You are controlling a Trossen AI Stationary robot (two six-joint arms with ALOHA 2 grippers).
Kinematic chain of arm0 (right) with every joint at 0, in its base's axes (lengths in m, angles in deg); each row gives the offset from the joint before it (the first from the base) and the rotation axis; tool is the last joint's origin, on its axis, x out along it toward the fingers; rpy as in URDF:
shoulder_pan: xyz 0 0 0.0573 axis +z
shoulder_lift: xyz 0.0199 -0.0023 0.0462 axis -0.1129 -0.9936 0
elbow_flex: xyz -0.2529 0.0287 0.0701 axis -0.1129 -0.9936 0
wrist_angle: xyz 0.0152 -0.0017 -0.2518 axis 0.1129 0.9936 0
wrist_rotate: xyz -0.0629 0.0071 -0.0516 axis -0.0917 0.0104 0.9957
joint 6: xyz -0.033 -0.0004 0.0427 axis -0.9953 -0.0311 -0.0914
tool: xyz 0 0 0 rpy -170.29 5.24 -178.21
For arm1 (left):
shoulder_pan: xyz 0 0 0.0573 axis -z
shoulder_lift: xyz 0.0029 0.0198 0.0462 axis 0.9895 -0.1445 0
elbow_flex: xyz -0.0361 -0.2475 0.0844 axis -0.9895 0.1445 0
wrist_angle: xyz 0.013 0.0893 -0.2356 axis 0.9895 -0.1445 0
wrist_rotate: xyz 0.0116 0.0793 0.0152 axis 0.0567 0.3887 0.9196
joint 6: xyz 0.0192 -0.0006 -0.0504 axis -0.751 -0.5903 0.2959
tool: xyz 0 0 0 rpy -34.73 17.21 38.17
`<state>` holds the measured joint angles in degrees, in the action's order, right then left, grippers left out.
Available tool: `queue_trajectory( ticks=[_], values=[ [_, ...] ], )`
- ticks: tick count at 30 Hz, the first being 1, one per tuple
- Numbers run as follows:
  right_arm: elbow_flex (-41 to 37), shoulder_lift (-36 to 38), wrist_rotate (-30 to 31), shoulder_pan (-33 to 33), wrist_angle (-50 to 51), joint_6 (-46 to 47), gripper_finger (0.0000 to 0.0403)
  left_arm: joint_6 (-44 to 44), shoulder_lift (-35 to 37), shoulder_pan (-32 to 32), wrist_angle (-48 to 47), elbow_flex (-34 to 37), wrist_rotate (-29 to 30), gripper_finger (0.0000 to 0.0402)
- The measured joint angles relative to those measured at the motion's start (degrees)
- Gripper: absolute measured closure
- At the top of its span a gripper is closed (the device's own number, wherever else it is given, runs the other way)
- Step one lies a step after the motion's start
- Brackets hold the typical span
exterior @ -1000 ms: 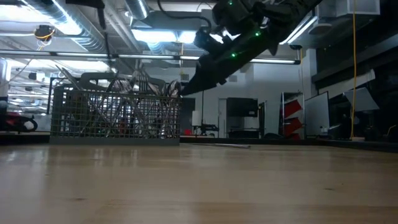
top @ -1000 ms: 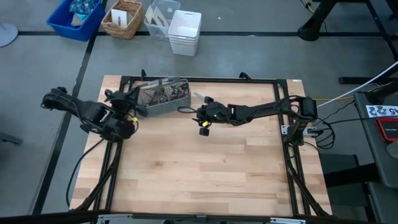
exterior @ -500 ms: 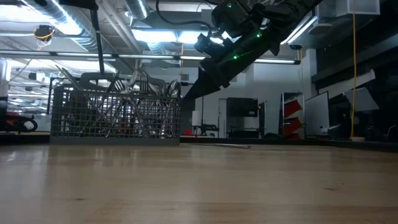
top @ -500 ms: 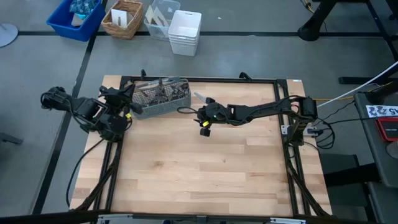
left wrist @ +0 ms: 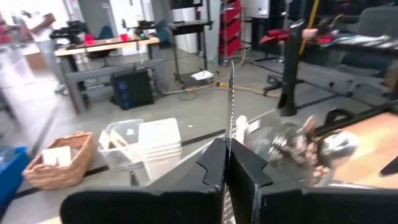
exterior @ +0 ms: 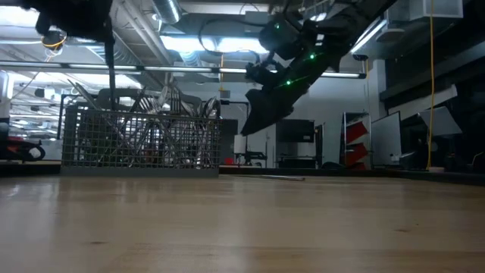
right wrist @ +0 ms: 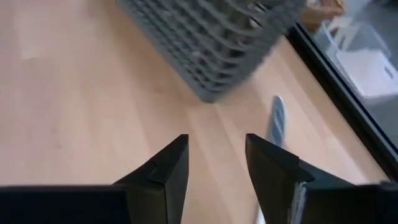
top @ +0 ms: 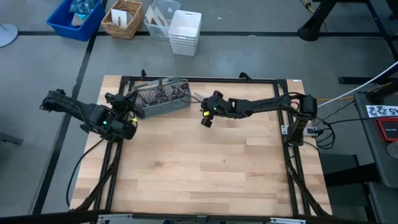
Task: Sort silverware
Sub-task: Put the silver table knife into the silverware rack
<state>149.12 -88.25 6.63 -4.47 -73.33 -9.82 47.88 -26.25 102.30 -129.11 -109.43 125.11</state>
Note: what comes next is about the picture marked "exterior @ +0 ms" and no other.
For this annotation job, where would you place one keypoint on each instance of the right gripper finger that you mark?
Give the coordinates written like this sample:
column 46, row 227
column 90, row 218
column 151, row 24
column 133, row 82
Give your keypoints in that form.
column 269, row 110

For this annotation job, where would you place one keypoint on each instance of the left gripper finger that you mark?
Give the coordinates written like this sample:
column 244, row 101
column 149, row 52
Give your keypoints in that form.
column 110, row 49

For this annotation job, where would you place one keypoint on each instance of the black background robot arm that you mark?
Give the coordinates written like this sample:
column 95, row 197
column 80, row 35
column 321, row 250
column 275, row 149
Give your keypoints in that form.
column 255, row 157

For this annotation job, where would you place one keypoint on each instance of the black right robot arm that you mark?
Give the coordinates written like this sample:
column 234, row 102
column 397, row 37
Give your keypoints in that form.
column 360, row 15

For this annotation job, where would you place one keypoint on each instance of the black cabinet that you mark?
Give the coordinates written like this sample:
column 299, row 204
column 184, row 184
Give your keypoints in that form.
column 295, row 130

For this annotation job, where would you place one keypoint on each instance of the grey ceiling box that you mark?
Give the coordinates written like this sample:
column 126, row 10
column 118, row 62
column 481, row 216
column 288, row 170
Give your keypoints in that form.
column 254, row 17

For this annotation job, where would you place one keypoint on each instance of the long ceiling light strip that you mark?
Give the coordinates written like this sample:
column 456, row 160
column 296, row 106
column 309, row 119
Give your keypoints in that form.
column 170, row 69

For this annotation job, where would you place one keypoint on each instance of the red and white shelf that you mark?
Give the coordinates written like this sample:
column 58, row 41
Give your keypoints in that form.
column 356, row 132

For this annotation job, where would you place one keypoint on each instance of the whiteboard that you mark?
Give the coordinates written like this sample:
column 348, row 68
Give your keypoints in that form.
column 384, row 144

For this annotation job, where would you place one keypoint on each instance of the grey plastic cutlery basket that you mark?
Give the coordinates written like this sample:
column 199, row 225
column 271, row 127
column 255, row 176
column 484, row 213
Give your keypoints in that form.
column 113, row 172

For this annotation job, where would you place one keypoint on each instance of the red padded seat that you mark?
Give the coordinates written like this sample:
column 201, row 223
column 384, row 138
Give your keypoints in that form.
column 17, row 149

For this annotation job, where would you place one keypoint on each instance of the grey tilted panel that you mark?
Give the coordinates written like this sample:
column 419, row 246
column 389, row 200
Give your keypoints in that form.
column 441, row 121

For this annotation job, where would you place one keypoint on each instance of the black background gantry frame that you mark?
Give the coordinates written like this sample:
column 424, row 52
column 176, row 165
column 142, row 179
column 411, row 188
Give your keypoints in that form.
column 238, row 102

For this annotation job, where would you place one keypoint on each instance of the grey wall vent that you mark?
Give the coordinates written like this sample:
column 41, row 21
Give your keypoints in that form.
column 225, row 94

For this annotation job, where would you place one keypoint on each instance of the silver ventilation duct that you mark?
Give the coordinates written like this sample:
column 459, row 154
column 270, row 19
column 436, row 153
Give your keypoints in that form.
column 166, row 11

